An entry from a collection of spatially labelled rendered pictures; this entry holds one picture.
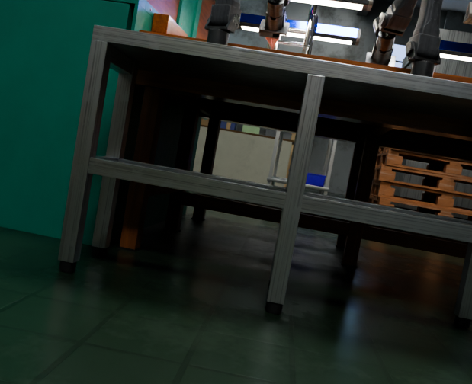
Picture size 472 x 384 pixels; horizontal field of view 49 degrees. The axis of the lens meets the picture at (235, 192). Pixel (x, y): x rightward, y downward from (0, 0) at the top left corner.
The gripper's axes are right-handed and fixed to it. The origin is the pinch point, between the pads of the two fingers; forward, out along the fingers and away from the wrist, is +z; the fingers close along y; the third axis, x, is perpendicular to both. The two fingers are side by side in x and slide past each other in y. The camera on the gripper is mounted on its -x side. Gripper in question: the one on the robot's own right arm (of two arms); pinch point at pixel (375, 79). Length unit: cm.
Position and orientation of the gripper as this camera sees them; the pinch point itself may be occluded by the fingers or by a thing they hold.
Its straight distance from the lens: 203.1
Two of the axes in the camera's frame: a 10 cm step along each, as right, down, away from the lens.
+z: 0.1, 6.2, 7.8
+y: -9.7, -1.8, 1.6
